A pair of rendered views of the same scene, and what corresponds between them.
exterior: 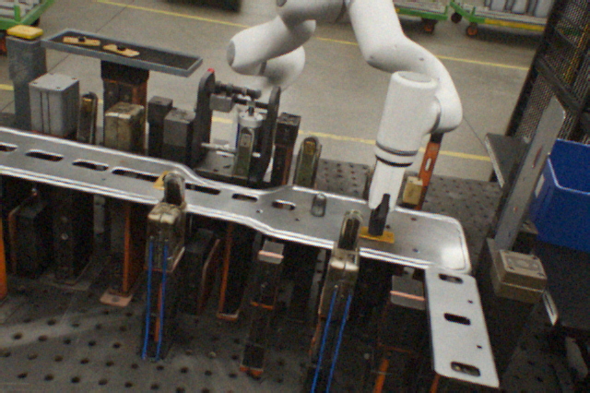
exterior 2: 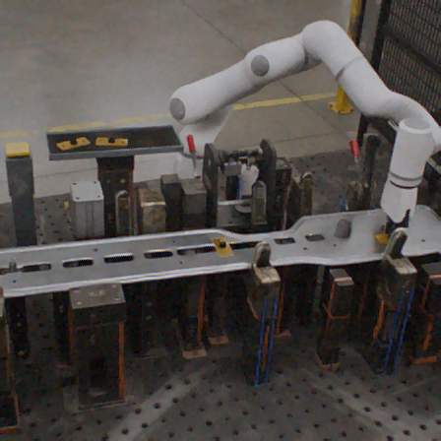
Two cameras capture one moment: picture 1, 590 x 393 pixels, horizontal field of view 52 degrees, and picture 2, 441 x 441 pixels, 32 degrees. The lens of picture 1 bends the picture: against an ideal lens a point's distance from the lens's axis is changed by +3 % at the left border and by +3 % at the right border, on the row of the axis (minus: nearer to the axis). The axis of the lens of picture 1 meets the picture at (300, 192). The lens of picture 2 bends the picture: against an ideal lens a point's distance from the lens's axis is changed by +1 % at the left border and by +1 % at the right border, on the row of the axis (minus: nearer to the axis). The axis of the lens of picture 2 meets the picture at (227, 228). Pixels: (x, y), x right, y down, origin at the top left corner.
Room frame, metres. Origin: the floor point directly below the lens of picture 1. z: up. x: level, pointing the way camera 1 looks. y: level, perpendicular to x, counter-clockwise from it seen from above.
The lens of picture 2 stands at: (-0.38, 0.88, 2.13)
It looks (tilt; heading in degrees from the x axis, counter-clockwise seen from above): 33 degrees down; 339
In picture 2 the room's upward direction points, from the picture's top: 5 degrees clockwise
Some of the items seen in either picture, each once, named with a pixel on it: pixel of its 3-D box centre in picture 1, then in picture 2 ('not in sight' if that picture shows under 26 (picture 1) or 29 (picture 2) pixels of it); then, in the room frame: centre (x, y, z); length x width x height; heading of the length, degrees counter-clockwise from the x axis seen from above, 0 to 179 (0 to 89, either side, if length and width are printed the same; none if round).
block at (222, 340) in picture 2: not in sight; (217, 289); (1.16, 0.29, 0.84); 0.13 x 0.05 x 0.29; 177
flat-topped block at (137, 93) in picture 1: (124, 135); (115, 212); (1.49, 0.51, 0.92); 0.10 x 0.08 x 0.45; 87
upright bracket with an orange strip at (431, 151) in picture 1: (411, 218); not in sight; (1.27, -0.28, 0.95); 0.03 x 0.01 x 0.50; 87
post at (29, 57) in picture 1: (31, 116); (25, 221); (1.50, 0.77, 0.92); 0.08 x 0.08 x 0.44; 87
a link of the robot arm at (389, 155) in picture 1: (395, 148); (405, 174); (1.07, -0.17, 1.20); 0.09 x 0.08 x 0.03; 177
